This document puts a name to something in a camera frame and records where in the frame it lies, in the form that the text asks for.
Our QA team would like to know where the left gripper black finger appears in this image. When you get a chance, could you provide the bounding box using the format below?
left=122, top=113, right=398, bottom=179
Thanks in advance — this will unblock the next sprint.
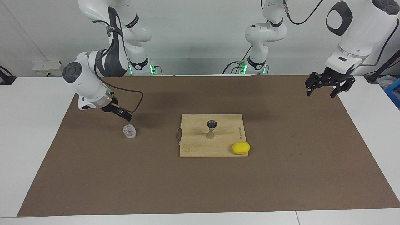
left=305, top=72, right=327, bottom=97
left=330, top=75, right=356, bottom=99

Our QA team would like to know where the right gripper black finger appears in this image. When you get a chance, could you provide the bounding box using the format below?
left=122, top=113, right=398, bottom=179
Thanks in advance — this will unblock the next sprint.
left=113, top=107, right=132, bottom=122

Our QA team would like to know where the small clear glass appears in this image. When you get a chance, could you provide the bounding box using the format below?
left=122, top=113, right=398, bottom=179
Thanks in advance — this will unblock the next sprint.
left=122, top=124, right=137, bottom=139

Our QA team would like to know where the steel double jigger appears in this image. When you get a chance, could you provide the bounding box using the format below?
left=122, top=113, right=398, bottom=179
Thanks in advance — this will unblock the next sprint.
left=206, top=119, right=218, bottom=140

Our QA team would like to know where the black stand pole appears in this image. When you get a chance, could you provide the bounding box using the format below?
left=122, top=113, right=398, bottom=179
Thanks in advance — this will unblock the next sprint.
left=363, top=50, right=400, bottom=84

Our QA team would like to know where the blue box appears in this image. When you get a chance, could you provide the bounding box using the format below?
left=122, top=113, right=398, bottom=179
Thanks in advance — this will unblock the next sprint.
left=384, top=78, right=400, bottom=110

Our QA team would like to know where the white power strip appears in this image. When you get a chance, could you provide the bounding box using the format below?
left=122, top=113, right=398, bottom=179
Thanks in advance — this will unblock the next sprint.
left=32, top=61, right=68, bottom=77

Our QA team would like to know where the wooden cutting board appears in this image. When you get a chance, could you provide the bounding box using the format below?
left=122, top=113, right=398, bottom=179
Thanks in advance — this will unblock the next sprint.
left=176, top=114, right=249, bottom=158

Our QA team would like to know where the brown table mat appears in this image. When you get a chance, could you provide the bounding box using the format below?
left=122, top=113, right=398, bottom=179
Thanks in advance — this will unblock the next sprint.
left=17, top=74, right=400, bottom=217

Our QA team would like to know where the yellow lemon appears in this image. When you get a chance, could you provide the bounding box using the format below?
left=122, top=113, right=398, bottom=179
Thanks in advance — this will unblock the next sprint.
left=232, top=142, right=251, bottom=155

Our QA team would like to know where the black clamp block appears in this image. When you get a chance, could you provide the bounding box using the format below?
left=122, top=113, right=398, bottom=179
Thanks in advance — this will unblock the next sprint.
left=0, top=66, right=17, bottom=85

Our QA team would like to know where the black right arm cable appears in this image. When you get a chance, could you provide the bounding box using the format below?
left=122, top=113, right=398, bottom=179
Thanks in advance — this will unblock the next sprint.
left=92, top=19, right=144, bottom=113

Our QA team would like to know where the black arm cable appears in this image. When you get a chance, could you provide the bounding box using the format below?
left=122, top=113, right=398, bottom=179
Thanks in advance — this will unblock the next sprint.
left=281, top=0, right=400, bottom=67
left=92, top=19, right=144, bottom=113

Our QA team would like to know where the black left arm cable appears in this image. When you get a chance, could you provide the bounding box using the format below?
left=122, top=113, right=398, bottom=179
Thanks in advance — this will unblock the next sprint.
left=281, top=0, right=400, bottom=67

